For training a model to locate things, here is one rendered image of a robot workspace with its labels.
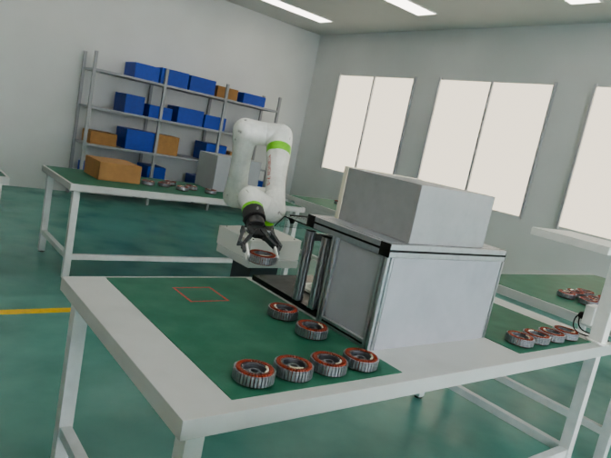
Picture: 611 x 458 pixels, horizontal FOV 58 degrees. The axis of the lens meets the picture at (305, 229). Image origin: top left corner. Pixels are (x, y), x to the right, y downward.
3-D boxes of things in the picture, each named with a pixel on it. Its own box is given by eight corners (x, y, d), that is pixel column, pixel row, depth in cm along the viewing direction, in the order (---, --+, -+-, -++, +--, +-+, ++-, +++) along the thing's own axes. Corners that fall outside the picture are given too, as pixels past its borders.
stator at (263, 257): (243, 256, 214) (245, 247, 213) (270, 259, 218) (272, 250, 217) (251, 264, 204) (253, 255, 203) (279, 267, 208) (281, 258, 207)
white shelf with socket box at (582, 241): (506, 320, 258) (531, 226, 251) (545, 317, 281) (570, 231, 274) (579, 351, 231) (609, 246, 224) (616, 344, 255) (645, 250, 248)
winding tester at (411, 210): (334, 217, 214) (345, 165, 211) (407, 224, 242) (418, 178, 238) (407, 243, 184) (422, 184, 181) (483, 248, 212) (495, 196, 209)
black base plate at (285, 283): (251, 279, 241) (252, 274, 241) (356, 279, 281) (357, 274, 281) (317, 318, 205) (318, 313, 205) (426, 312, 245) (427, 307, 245)
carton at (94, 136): (81, 139, 781) (83, 127, 778) (106, 144, 803) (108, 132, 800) (89, 143, 750) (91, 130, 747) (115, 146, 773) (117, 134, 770)
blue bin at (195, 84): (177, 88, 847) (179, 74, 843) (201, 94, 873) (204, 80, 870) (189, 90, 815) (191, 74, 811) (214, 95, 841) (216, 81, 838)
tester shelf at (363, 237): (305, 225, 210) (308, 214, 209) (420, 233, 253) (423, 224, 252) (387, 257, 177) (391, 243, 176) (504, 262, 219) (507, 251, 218)
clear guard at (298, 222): (274, 226, 233) (276, 213, 232) (316, 229, 248) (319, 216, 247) (321, 246, 208) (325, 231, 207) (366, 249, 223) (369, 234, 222)
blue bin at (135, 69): (123, 75, 794) (125, 61, 791) (146, 81, 817) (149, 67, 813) (134, 76, 762) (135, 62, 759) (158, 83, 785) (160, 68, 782)
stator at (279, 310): (295, 313, 205) (296, 303, 205) (299, 323, 194) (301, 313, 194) (265, 309, 203) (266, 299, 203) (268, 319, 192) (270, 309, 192)
